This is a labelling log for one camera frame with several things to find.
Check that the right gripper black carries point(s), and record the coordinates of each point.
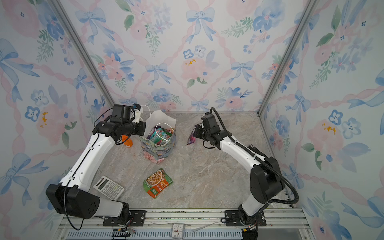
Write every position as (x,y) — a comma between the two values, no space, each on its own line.
(197,131)

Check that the aluminium frame rail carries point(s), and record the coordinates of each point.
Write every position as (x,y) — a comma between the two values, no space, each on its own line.
(200,224)

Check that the teal Fox's mint blossom packet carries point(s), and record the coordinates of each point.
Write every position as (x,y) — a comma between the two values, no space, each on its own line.
(160,136)

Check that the black stapler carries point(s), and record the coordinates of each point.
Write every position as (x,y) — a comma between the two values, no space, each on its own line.
(257,151)

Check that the orange green noodle packet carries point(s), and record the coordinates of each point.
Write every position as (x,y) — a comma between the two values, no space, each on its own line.
(155,183)

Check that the small white clock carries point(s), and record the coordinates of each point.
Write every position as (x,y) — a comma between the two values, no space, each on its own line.
(177,231)

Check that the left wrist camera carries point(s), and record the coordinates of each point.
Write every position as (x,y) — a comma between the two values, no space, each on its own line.
(123,114)

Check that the purple candy packet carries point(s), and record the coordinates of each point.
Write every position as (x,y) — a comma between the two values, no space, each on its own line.
(192,137)

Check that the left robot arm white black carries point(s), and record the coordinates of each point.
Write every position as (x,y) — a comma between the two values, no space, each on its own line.
(71,197)

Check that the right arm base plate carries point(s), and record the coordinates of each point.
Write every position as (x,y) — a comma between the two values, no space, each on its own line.
(236,218)

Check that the white calculator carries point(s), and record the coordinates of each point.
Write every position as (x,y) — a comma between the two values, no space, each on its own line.
(109,188)

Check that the floral paper gift bag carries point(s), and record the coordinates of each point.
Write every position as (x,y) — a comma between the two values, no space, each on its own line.
(158,153)

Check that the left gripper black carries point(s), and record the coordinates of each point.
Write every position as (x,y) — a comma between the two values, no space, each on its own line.
(143,126)

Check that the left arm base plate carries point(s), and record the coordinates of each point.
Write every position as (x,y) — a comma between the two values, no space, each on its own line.
(133,218)

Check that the orange bottle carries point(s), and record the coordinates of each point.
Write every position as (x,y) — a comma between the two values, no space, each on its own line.
(127,141)

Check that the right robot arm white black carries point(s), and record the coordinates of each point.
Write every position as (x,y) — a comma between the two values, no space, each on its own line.
(265,177)

